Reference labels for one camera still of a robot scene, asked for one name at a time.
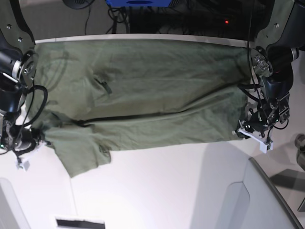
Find grey metal rail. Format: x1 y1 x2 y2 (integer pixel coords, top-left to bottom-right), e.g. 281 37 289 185
249 157 303 229

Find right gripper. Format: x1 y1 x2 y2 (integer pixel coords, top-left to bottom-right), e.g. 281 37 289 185
8 129 41 153

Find green t-shirt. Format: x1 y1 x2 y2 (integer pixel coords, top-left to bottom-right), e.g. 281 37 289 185
32 40 250 177

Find black table leg post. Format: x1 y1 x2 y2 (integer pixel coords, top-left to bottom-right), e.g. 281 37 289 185
128 7 142 33

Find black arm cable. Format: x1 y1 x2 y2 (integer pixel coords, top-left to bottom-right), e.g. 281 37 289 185
238 0 290 144
11 84 49 153

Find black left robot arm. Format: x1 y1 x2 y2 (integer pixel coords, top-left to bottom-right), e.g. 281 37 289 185
243 0 305 133

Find blue box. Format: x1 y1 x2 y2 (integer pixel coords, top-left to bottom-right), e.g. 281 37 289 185
106 0 171 7

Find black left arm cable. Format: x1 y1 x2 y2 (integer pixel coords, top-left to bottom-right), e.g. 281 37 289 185
238 0 290 144

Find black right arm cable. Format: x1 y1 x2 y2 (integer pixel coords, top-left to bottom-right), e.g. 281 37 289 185
11 84 49 153

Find metal cylinder fixture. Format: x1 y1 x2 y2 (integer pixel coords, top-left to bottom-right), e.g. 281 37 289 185
295 134 305 170

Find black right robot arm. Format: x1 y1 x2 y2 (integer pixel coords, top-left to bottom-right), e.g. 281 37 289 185
0 0 38 151

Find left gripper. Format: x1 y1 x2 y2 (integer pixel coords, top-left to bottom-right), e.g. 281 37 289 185
244 109 269 133

